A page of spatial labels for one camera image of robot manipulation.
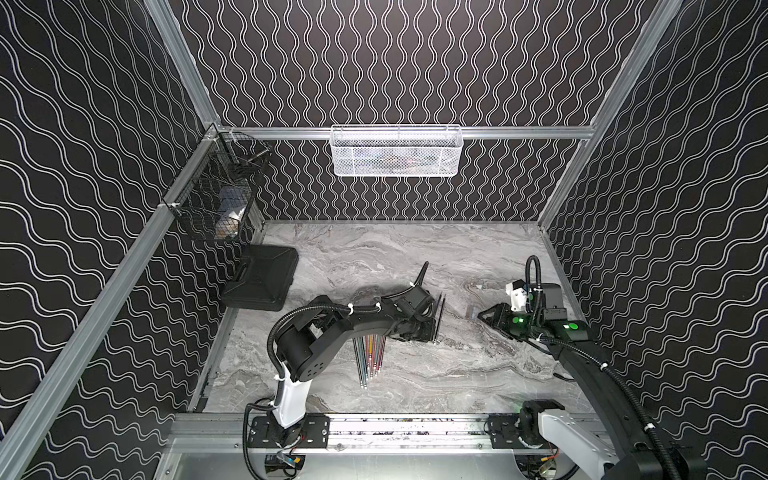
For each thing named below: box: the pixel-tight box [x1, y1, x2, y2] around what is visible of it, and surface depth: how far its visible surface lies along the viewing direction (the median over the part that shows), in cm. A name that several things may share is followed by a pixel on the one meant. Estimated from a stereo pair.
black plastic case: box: [221, 244, 299, 311], surface depth 100 cm
